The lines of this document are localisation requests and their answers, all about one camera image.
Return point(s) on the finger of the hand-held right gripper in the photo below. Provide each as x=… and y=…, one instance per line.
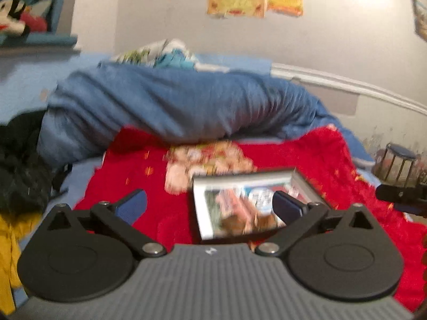
x=400, y=194

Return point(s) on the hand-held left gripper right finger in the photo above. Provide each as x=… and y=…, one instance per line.
x=285, y=206

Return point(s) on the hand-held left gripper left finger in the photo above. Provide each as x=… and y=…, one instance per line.
x=135, y=206

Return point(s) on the black cardboard box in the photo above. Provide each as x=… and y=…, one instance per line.
x=310, y=190

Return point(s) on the blue round stool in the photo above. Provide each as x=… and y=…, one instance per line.
x=398, y=160

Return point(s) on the printed booklet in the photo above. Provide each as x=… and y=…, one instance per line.
x=240, y=203

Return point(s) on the red printed blanket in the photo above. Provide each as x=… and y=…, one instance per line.
x=350, y=173

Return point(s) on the light blue bedsheet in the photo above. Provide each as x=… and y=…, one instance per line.
x=78, y=175

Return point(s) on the blue quilt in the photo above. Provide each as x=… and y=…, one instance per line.
x=173, y=103

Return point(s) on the black clothing pile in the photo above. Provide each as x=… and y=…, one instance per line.
x=20, y=166

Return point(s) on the yellow cloth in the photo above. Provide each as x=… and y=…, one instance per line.
x=10, y=250

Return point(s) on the floral printed pillow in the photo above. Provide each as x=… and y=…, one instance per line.
x=156, y=51

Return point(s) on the blue ledge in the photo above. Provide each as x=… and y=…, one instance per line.
x=40, y=41

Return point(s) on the black and white plush toy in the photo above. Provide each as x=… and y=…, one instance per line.
x=16, y=16

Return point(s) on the white bed rail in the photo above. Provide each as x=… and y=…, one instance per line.
x=350, y=85

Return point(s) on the wall poster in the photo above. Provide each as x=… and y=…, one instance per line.
x=420, y=20

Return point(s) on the orange red wall certificate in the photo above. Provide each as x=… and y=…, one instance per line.
x=285, y=2

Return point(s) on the yellow red wall certificate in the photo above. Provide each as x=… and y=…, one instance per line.
x=235, y=1

